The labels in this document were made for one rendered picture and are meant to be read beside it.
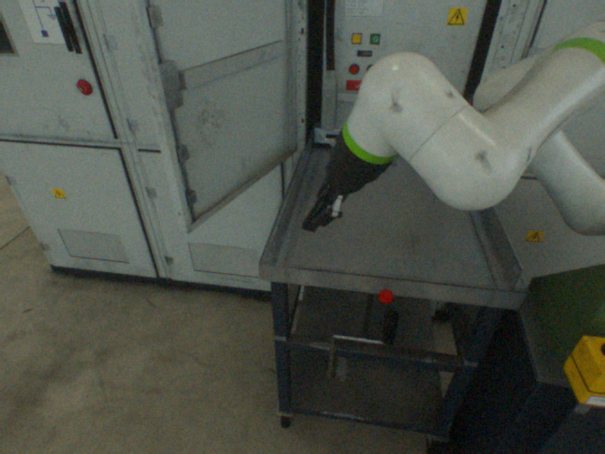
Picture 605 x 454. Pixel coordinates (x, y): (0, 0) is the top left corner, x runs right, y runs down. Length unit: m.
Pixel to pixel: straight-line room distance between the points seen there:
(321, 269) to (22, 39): 1.40
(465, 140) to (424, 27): 0.96
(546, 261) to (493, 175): 1.40
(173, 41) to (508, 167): 0.75
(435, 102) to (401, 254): 0.56
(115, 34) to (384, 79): 1.24
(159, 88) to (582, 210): 1.02
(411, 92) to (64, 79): 1.49
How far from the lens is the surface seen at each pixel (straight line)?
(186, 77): 0.99
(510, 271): 0.99
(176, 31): 0.99
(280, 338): 1.16
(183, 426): 1.69
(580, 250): 1.87
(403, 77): 0.49
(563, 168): 1.05
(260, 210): 1.66
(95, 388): 1.91
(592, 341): 0.87
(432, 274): 0.95
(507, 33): 1.42
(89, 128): 1.82
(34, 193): 2.21
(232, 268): 1.92
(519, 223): 1.71
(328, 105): 1.35
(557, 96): 0.65
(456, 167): 0.48
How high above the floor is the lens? 1.46
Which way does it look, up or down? 36 degrees down
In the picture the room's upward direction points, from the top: straight up
